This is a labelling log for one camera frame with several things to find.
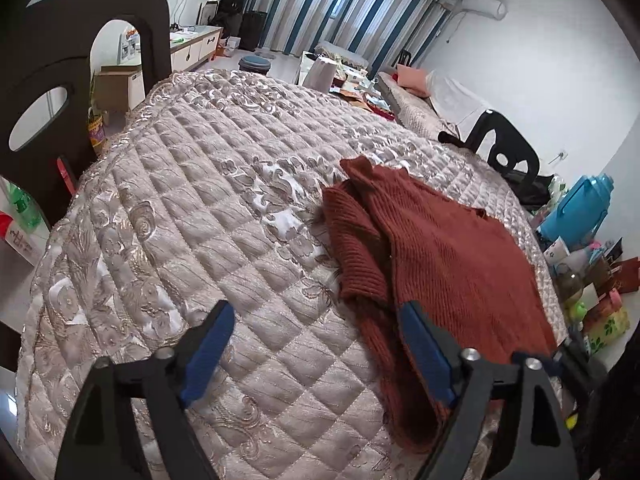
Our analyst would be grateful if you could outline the blue thermos jug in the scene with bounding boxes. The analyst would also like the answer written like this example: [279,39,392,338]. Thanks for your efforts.
[538,173,615,247]

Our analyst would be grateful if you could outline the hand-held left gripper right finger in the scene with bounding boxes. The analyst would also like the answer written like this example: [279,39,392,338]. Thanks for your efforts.
[399,300,577,480]

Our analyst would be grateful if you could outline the covered sofa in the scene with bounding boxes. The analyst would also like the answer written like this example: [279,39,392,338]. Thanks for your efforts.
[378,69,497,137]

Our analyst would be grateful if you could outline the black backpack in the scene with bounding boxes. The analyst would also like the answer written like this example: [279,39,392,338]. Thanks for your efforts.
[219,0,247,37]

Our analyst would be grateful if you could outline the white low cabinet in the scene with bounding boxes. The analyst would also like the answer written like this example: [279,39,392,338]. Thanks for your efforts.
[169,26,224,74]

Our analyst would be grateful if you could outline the quilted floral table cover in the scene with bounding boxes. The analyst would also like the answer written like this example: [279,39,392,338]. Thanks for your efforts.
[15,67,573,480]

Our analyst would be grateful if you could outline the white spray bottle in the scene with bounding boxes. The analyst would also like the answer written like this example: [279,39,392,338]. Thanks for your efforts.
[567,243,603,268]

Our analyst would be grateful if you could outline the pink pillow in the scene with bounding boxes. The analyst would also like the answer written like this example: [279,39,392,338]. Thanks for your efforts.
[397,65,432,99]

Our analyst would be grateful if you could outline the grey paper bag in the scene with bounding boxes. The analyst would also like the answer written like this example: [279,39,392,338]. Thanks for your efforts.
[302,55,339,92]

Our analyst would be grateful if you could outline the dark wooden chair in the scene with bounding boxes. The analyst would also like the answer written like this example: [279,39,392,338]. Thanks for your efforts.
[438,109,542,196]
[0,0,174,226]

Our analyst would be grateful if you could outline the black suitcase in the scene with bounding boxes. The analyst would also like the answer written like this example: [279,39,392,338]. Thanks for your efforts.
[240,10,269,52]

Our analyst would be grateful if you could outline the glass jar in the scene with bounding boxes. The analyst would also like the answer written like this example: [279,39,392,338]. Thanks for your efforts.
[554,262,585,303]

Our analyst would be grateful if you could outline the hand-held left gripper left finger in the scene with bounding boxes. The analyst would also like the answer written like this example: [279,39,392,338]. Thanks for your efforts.
[54,300,236,480]

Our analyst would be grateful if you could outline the green plastic bottle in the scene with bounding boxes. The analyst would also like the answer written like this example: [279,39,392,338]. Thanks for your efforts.
[6,184,45,232]

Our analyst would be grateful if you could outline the yellow purple bottle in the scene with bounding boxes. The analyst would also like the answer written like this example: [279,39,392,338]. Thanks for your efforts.
[87,109,109,155]

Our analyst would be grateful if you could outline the white paper cup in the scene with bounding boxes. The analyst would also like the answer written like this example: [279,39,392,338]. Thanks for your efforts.
[544,237,572,267]

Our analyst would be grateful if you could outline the blue white striped curtains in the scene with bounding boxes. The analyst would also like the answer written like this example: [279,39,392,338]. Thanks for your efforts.
[244,0,463,69]

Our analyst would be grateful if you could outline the brown paper bag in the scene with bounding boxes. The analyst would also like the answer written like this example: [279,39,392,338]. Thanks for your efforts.
[606,257,640,295]

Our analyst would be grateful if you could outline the white cardboard box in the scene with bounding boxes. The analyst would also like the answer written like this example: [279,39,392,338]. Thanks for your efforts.
[94,64,147,113]

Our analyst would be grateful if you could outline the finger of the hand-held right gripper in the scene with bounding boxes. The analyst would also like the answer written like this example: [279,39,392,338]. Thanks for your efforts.
[549,339,599,402]

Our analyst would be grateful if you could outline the round dark stool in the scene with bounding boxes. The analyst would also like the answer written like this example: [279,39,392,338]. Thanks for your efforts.
[238,57,274,77]

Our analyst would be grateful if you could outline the white air conditioner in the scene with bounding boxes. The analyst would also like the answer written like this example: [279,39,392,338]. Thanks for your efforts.
[459,0,507,22]

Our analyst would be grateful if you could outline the rust red knit sweater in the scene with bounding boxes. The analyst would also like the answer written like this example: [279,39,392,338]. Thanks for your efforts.
[321,156,559,455]

